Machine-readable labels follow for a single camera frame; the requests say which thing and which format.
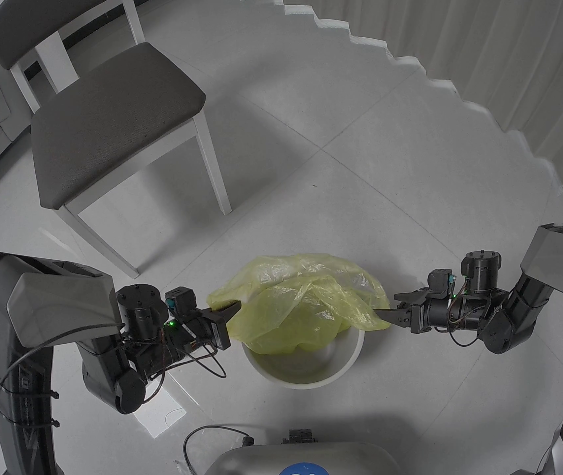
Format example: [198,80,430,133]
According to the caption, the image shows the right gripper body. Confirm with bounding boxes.
[407,297,454,335]

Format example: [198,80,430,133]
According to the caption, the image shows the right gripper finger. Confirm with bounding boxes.
[373,306,412,329]
[393,289,431,305]

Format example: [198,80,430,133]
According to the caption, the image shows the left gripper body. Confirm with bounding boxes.
[182,309,234,351]

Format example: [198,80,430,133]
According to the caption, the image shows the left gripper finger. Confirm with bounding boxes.
[206,300,242,327]

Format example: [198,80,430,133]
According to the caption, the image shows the yellow plastic bag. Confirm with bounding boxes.
[206,253,390,355]

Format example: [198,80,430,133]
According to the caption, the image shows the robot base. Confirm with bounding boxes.
[205,428,401,475]

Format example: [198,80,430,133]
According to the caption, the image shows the white trash bin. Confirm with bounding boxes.
[239,327,365,390]

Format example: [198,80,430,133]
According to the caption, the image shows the grey and white chair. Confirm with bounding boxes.
[0,0,234,273]

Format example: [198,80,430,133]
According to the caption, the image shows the white curtain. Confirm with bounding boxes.
[197,0,563,216]

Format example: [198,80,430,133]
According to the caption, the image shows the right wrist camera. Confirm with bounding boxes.
[427,268,456,300]

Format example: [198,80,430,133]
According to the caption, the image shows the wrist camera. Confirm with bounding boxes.
[165,287,198,315]
[427,268,456,300]

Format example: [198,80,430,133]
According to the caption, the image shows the black cable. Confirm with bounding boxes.
[183,425,255,471]
[445,310,485,347]
[143,337,229,405]

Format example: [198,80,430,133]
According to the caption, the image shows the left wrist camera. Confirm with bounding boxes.
[165,287,198,315]

